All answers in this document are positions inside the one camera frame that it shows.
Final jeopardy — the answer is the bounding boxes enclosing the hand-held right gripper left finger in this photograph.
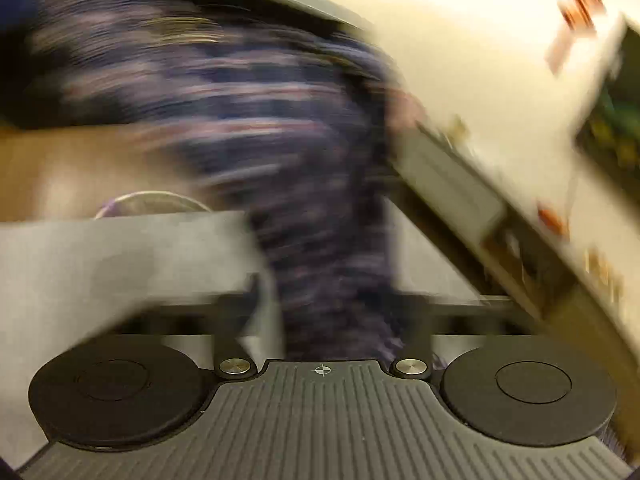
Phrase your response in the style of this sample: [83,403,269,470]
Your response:
[120,273,262,379]

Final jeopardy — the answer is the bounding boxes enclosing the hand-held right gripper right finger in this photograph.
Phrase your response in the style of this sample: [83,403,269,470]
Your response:
[392,294,539,379]

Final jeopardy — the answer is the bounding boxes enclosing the purple plaid shirt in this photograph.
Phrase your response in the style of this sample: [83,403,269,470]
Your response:
[0,0,417,367]

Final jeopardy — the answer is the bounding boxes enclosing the purple rimmed round basket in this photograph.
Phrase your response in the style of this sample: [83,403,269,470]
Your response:
[93,190,214,221]

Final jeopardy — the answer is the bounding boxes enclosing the long low grey cabinet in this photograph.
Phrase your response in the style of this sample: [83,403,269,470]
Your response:
[385,120,640,441]

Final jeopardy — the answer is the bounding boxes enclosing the red toy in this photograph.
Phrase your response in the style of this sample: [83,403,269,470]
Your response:
[536,202,572,242]

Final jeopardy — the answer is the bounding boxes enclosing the orange figurines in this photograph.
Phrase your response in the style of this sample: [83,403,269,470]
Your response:
[584,246,626,307]

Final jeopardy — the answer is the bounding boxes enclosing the pink plush toy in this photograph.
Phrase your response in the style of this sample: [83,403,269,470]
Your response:
[389,89,427,132]

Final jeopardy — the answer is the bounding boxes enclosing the dark framed wall picture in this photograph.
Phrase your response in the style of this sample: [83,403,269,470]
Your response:
[574,24,640,183]

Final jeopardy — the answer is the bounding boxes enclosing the red wall decoration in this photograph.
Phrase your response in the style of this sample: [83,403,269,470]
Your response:
[544,0,622,77]

